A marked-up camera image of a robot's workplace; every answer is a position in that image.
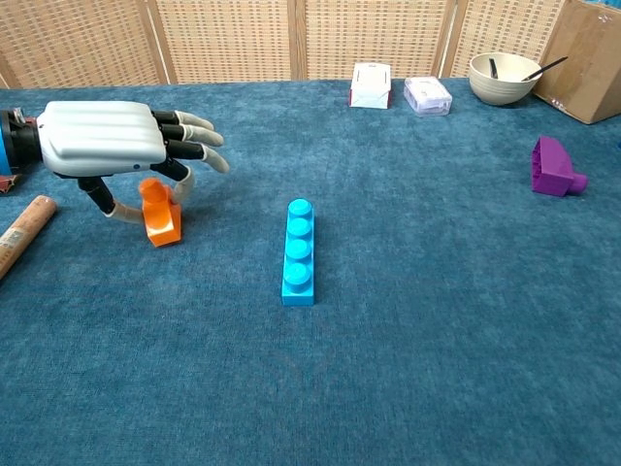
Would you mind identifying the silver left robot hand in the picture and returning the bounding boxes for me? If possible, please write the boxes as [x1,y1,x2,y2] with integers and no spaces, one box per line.
[36,100,231,225]

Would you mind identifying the orange toy block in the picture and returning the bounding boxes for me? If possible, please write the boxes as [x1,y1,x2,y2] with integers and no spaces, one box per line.
[139,178,183,248]

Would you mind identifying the blue four-stud brick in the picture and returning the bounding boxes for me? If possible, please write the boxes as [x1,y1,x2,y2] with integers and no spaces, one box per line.
[280,198,316,307]

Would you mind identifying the purple plastic toy piece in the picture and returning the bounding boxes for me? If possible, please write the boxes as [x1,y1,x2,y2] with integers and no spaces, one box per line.
[530,136,590,199]

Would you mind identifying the woven rattan folding screen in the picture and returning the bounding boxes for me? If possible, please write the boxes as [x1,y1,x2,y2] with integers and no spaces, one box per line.
[0,0,569,90]

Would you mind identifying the white and red carton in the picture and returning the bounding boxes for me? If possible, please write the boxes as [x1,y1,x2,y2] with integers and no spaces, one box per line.
[348,62,393,110]

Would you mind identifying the teal table cloth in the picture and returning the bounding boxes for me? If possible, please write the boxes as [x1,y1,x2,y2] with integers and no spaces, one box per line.
[0,77,621,466]

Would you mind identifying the clear plastic box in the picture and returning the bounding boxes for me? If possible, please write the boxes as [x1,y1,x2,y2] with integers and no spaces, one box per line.
[403,76,453,117]

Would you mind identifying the beige bowl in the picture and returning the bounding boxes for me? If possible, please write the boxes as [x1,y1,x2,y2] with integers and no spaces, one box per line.
[468,51,543,107]

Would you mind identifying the black spoon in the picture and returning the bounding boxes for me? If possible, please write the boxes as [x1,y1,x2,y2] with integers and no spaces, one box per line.
[521,56,570,83]

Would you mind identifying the brown cardboard box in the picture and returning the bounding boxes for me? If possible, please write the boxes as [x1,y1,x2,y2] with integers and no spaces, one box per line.
[532,0,621,125]

